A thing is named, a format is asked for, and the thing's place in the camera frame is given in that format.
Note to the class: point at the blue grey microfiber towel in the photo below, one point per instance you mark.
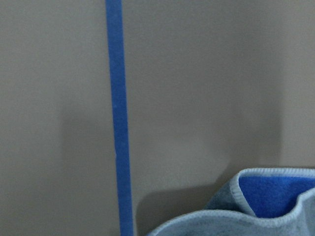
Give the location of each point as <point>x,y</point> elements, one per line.
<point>255,202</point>

